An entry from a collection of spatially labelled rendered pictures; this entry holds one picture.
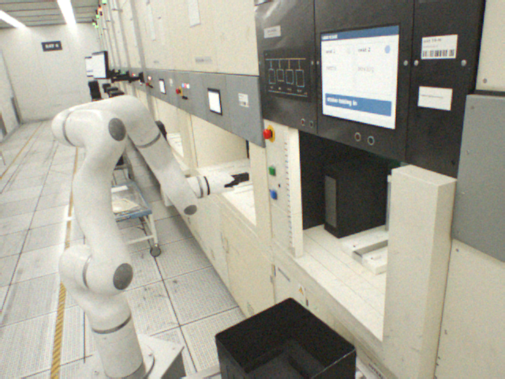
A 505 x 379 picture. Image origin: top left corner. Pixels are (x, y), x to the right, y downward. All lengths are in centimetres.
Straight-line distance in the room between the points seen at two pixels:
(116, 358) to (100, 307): 17
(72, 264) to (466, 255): 95
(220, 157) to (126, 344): 193
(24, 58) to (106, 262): 1370
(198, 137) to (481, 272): 229
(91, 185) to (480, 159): 87
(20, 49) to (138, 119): 1352
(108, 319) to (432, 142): 94
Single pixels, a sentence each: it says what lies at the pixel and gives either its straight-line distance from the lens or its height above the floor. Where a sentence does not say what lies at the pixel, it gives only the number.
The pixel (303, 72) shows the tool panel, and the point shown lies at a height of 158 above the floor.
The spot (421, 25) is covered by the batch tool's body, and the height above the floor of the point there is 168.
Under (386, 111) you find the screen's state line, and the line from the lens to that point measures 90.
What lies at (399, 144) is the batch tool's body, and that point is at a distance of 88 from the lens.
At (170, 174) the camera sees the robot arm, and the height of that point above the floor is 130.
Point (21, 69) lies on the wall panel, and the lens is 1461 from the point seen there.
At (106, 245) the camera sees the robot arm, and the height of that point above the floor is 122.
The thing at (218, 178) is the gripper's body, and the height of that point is 122.
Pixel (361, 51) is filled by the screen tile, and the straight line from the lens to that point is 95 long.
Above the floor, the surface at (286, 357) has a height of 77.
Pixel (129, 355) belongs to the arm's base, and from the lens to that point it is 126.
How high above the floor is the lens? 166
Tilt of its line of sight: 21 degrees down
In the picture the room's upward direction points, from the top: 6 degrees counter-clockwise
